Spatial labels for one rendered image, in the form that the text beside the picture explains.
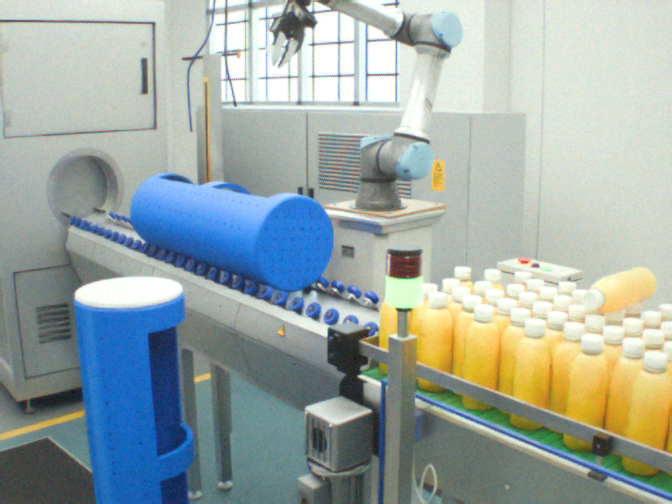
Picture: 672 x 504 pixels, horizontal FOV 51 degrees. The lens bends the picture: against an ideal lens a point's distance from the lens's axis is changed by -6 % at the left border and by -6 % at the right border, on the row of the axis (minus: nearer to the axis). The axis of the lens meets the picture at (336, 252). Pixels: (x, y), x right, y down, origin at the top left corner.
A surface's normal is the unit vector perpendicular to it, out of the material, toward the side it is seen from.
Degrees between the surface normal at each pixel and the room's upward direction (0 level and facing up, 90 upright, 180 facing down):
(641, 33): 90
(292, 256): 90
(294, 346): 70
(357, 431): 90
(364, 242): 90
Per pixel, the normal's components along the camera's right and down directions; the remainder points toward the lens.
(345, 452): 0.62, 0.16
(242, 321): -0.73, -0.21
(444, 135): -0.70, 0.15
